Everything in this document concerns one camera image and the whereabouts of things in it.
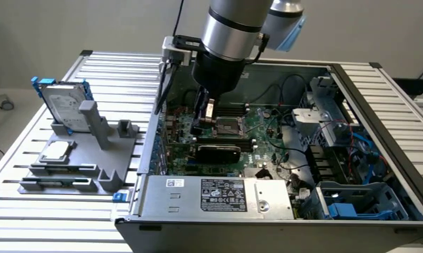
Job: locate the black RAM slots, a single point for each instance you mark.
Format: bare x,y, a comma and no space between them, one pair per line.
248,145
234,108

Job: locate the grey parts rack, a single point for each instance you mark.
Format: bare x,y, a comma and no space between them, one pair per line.
121,155

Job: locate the black background stand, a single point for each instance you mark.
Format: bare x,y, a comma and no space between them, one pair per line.
410,87

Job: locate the CPU socket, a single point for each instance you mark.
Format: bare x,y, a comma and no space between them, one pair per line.
230,127

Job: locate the small blue clip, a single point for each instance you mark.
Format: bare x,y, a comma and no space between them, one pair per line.
120,197

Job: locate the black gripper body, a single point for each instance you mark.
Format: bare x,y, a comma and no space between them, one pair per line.
216,72

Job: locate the silver chipset heatsink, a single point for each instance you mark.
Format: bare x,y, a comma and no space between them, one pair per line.
260,174

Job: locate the hard drive in blue bracket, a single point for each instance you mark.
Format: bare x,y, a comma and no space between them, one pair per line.
39,84

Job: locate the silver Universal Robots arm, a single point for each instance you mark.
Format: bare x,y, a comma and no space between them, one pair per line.
232,29

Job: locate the open black PC case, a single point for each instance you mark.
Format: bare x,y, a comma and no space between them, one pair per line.
267,234

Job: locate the silver hard disk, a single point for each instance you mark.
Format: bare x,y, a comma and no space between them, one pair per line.
64,105

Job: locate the green motherboard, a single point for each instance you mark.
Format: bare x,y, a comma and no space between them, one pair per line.
267,142

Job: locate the blue drive latch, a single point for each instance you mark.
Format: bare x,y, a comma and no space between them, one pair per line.
343,210

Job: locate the silver CPU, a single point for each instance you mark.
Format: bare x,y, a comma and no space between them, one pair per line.
57,150

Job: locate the silver power supply unit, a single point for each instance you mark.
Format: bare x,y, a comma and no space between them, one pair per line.
185,200

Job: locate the blue grey drive cage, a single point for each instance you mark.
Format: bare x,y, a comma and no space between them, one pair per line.
372,192

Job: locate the grey metal disk bay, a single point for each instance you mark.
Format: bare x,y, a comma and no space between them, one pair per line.
320,118

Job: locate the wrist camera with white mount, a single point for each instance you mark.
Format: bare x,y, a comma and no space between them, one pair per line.
180,47

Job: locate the grey caster wheel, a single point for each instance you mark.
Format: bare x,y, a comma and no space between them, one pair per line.
5,104

